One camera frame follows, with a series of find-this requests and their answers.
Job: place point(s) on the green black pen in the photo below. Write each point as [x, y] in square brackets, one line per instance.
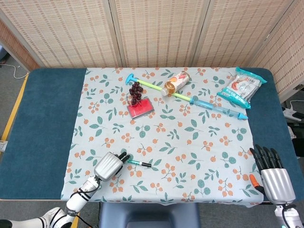
[135, 162]

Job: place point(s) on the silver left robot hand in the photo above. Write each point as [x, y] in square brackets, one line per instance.
[108, 166]

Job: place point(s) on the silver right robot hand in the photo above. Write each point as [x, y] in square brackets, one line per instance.
[276, 183]

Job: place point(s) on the white power strip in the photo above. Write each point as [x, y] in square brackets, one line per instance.
[291, 114]

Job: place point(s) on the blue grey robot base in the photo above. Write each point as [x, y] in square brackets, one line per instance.
[149, 215]

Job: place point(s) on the orange drink plastic bottle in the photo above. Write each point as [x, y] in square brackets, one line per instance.
[177, 83]

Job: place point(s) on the dark purple grape bunch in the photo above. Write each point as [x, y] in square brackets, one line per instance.
[135, 91]

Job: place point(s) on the dark blue table mat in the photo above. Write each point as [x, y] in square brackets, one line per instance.
[42, 118]

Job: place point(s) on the blue green toy water pump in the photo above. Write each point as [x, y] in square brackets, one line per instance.
[213, 108]

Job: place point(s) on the teal snack package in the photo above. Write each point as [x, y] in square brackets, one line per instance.
[241, 88]

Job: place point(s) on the woven bamboo screen panel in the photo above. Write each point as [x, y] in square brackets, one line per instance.
[14, 50]
[61, 33]
[240, 33]
[285, 52]
[159, 33]

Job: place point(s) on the floral fruit print tablecloth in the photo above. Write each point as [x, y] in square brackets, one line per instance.
[166, 142]

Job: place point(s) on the black equipment box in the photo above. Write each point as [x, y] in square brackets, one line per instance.
[298, 146]

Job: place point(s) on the red ink pad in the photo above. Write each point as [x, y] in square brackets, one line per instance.
[141, 108]

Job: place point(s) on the black marker cap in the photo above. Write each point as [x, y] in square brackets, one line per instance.
[146, 164]

